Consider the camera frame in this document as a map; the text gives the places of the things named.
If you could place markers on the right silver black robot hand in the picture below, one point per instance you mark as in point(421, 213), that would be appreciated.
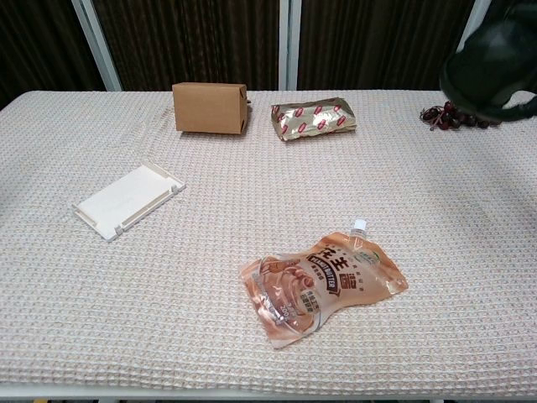
point(520, 113)

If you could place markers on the dark red grape bunch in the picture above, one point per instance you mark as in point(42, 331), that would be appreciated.
point(451, 119)

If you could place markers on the dark brown partition panel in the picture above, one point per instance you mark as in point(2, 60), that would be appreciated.
point(369, 42)
point(189, 38)
point(38, 42)

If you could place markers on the gold foil snack packet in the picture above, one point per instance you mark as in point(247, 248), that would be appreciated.
point(312, 119)

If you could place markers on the orange peanut butter pouch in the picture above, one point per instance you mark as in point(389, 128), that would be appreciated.
point(319, 285)

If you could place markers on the brown cardboard carry box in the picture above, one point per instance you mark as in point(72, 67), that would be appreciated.
point(205, 107)

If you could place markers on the beige waffle weave tablecloth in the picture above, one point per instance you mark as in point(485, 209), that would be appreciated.
point(210, 294)

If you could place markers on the white plastic rectangular tray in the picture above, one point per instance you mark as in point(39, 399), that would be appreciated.
point(121, 201)

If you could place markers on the white partition post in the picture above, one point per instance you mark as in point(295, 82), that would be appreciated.
point(96, 46)
point(289, 42)
point(474, 21)

